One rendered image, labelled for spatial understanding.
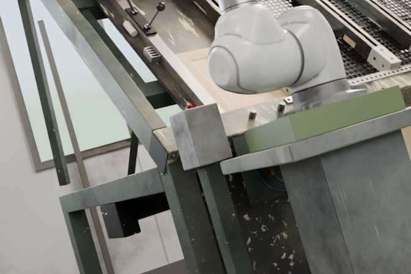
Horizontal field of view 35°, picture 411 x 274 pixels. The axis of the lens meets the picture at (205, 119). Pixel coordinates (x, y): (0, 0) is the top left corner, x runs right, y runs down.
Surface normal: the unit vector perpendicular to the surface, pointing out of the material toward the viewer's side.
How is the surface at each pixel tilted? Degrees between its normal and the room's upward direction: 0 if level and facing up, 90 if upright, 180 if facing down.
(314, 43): 87
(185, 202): 90
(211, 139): 90
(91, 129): 90
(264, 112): 50
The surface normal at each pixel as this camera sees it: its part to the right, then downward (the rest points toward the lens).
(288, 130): -0.92, 0.26
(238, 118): 0.17, -0.76
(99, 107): 0.29, -0.14
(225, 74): -0.75, 0.28
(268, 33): 0.51, -0.25
